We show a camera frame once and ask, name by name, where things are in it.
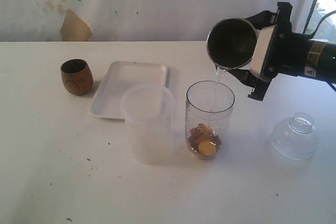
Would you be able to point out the white rectangular tray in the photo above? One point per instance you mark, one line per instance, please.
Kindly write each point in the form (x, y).
(120, 77)

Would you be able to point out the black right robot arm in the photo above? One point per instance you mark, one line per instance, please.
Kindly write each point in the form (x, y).
(320, 61)

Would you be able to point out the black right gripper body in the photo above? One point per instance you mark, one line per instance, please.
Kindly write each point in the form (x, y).
(287, 52)

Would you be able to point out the brown wooden cup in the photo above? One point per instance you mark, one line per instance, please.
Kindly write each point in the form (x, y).
(76, 76)

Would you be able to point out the translucent plastic measuring cup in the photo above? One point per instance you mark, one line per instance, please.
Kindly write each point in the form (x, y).
(149, 132)

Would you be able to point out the brown wooden cubes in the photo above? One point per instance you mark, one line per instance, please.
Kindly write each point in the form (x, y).
(203, 133)

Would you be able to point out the gold coin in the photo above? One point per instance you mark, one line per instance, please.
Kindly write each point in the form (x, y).
(207, 148)

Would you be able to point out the clear plastic shaker lid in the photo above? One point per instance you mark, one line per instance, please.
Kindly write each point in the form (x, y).
(295, 137)

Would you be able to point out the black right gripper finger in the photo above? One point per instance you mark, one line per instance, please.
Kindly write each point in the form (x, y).
(263, 19)
(244, 77)

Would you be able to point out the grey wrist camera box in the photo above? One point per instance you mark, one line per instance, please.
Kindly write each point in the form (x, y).
(258, 59)

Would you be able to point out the stainless steel cup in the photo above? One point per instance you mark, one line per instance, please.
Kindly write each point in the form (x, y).
(231, 43)

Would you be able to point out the clear plastic shaker cup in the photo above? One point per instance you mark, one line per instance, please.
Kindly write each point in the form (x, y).
(210, 103)

